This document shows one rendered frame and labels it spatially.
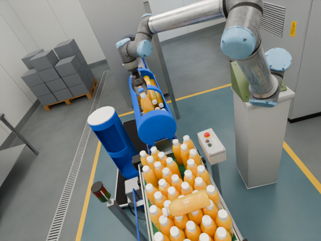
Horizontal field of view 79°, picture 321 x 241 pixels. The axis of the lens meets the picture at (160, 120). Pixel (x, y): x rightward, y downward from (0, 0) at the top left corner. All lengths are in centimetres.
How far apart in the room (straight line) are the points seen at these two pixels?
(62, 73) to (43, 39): 233
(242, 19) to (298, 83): 193
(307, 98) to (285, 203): 125
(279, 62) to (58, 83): 443
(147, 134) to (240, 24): 93
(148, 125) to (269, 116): 89
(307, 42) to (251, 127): 113
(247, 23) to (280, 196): 184
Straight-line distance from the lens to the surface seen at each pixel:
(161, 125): 138
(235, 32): 76
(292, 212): 227
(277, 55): 135
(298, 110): 291
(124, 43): 121
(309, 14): 234
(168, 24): 107
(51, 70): 488
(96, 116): 199
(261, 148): 187
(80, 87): 489
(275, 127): 175
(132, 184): 149
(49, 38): 692
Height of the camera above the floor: 200
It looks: 38 degrees down
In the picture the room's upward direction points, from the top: 20 degrees counter-clockwise
